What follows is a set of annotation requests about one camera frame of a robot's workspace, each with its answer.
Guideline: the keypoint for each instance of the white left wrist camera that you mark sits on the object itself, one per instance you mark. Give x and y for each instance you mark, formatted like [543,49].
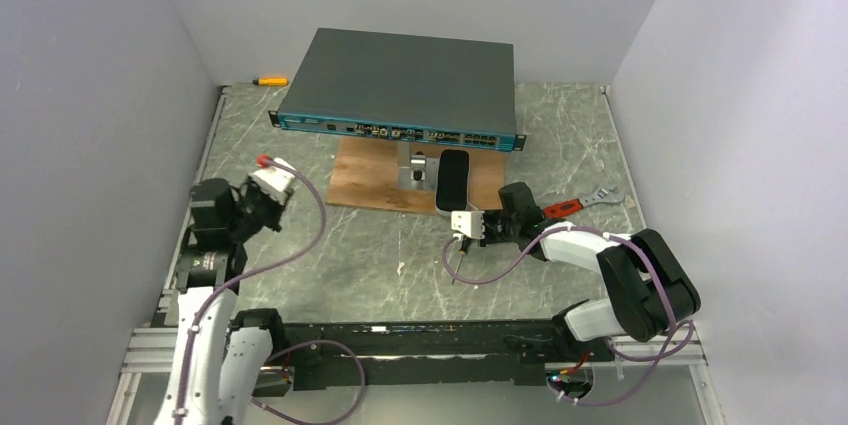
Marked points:
[273,177]

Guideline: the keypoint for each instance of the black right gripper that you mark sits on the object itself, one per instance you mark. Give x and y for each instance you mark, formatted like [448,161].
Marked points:
[491,232]

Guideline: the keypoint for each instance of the brown plywood board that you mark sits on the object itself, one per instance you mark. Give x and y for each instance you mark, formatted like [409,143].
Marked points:
[365,176]

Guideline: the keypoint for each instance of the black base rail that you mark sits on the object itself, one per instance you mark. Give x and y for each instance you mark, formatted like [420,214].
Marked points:
[314,356]

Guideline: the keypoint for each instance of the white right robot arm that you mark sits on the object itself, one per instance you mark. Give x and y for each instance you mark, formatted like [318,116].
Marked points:
[647,290]

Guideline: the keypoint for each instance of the black umbrella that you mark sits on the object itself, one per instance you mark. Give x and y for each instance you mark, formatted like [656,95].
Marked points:
[453,179]

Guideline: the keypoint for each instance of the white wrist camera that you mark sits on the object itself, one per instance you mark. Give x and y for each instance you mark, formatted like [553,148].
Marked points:
[468,223]
[273,177]

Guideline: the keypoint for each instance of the aluminium frame profile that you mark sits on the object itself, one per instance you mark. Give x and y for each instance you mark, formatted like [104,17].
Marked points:
[150,351]

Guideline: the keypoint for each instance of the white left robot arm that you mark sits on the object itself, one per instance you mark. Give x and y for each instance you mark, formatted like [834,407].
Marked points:
[219,352]

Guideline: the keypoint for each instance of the metal stand bracket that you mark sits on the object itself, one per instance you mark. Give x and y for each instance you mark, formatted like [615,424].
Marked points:
[416,170]

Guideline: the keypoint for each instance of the teal network switch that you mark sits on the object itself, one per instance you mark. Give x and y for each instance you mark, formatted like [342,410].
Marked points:
[404,88]

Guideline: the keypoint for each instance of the yellow black screwdriver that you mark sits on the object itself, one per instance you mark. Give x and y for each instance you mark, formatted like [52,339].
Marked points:
[459,255]

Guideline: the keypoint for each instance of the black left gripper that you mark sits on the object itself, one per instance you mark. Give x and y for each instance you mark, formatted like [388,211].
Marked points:
[258,208]

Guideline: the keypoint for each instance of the red handled adjustable wrench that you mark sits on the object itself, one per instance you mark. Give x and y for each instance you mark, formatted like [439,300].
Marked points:
[601,195]

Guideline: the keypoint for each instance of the yellow utility knife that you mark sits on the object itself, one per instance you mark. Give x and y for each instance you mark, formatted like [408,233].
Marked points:
[271,81]

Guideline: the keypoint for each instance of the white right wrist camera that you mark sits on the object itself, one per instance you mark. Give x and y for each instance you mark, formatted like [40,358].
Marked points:
[468,223]

